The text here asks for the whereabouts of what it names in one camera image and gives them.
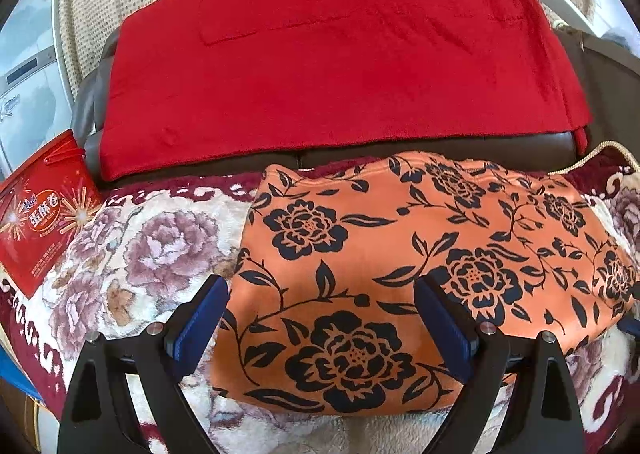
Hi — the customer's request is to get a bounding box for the maroon cream floral blanket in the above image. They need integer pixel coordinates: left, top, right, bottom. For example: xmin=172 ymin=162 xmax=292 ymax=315
xmin=0 ymin=148 xmax=640 ymax=454

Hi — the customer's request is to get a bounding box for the silver floral refrigerator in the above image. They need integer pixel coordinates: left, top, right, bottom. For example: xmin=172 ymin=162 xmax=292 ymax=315
xmin=0 ymin=0 xmax=77 ymax=176

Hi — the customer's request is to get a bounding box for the orange black floral garment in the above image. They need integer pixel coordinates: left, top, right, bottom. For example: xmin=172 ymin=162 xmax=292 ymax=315
xmin=212 ymin=150 xmax=640 ymax=416

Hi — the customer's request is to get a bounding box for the dark brown leather sofa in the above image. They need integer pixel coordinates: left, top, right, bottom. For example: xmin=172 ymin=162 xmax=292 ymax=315
xmin=70 ymin=27 xmax=640 ymax=171

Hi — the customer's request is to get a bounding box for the red snack tin box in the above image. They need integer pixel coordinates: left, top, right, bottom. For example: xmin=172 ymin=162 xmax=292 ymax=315
xmin=0 ymin=130 xmax=104 ymax=299

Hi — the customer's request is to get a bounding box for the red blanket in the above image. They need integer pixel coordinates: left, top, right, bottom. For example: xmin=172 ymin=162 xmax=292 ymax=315
xmin=97 ymin=0 xmax=594 ymax=181

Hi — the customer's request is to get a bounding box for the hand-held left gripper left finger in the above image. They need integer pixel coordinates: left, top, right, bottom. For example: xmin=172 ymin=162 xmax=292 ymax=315
xmin=56 ymin=274 xmax=230 ymax=454

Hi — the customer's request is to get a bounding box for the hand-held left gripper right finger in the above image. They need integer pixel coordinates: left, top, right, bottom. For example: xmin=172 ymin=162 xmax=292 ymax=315
xmin=414 ymin=277 xmax=586 ymax=454

